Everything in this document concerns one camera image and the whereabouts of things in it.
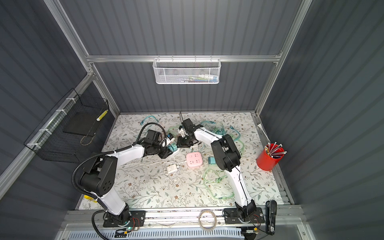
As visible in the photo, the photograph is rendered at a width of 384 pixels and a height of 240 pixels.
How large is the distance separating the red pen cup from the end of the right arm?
15.4 inches

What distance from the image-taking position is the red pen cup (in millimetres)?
803

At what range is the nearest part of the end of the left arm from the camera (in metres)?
0.74

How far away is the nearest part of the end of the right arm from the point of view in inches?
30.9
